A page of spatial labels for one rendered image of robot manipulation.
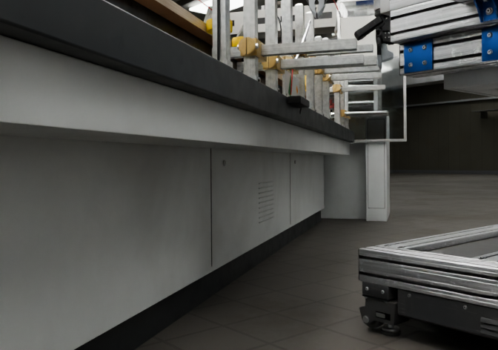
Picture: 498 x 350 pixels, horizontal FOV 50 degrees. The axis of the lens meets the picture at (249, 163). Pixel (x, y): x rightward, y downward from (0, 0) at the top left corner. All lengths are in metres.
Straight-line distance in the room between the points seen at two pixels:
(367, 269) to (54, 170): 0.88
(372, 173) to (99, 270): 3.31
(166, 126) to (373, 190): 3.39
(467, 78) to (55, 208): 1.14
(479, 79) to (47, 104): 1.20
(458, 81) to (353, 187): 2.89
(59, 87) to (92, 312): 0.60
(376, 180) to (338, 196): 0.37
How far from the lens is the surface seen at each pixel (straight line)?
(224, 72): 1.24
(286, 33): 2.10
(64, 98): 0.76
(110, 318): 1.28
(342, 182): 4.46
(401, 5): 1.63
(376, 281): 1.53
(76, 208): 1.14
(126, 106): 0.90
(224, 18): 1.35
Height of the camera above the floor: 0.47
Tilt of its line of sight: level
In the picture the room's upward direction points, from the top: straight up
